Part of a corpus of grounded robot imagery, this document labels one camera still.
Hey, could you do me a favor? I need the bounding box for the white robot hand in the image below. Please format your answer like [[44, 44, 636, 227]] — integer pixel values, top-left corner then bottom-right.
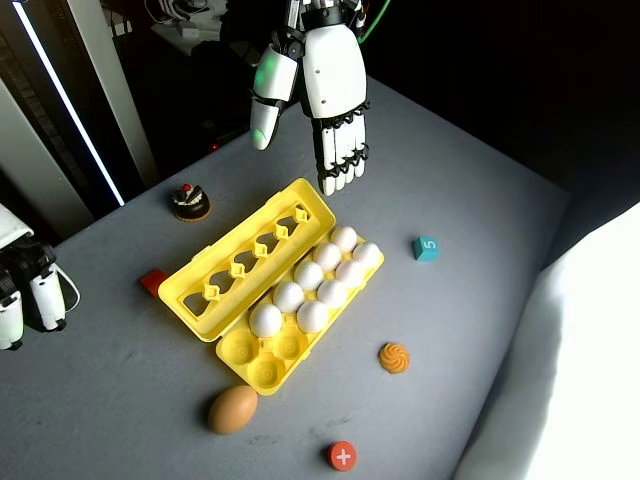
[[0, 202, 81, 351], [248, 22, 371, 197]]

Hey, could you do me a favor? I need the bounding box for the tan brown egg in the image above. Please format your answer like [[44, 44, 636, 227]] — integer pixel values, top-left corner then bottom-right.
[[207, 384, 260, 436]]

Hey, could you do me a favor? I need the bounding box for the yellow plastic egg carton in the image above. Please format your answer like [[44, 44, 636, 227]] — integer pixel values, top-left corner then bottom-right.
[[157, 177, 386, 397]]

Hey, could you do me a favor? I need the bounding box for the red-orange toy block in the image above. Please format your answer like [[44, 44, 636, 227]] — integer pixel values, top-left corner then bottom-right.
[[139, 268, 169, 297]]

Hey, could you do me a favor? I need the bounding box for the pale grey upright panel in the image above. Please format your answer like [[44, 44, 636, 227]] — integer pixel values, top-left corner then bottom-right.
[[0, 77, 96, 244]]

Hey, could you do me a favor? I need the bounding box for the grey table cloth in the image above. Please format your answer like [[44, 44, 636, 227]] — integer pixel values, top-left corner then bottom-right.
[[0, 74, 571, 480]]

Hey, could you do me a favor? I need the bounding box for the chocolate toy cake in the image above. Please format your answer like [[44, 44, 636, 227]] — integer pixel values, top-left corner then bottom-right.
[[171, 183, 212, 223]]

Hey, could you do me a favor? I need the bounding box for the white LED light bar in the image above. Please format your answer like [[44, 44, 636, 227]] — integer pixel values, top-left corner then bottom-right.
[[10, 0, 126, 207]]

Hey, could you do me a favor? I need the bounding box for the teal cube with number five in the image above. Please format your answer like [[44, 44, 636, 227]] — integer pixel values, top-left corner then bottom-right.
[[412, 235, 441, 262]]

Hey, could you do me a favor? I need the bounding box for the orange swirl toy cookie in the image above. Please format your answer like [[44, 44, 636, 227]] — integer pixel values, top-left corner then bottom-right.
[[378, 341, 411, 375]]

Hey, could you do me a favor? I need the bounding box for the red cylinder with white cross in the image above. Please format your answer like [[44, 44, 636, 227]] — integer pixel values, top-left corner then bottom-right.
[[327, 439, 359, 473]]

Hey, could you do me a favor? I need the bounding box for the white backdrop sheet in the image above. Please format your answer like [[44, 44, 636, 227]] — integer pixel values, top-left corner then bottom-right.
[[452, 199, 640, 480]]

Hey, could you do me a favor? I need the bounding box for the green cable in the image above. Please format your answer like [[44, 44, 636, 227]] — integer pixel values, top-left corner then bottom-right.
[[357, 0, 394, 46]]

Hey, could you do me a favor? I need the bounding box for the white upright post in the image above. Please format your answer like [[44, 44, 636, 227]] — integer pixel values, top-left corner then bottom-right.
[[66, 0, 161, 190]]

